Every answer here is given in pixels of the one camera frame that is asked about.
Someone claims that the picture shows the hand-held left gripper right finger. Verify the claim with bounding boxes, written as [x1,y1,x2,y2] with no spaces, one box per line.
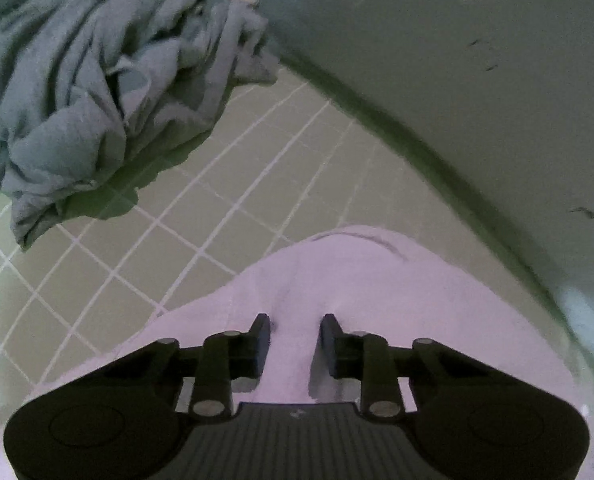
[319,313,484,420]

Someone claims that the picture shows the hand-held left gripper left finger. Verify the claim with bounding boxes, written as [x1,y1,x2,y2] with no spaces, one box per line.
[106,313,273,419]

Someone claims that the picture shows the white garment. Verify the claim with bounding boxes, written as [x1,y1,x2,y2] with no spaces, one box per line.
[0,225,594,480]

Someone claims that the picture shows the green grid mat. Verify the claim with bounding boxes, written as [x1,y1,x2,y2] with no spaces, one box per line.
[0,67,568,443]

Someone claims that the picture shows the grey-blue crumpled garment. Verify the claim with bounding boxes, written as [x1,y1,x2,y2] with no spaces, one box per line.
[0,0,281,252]

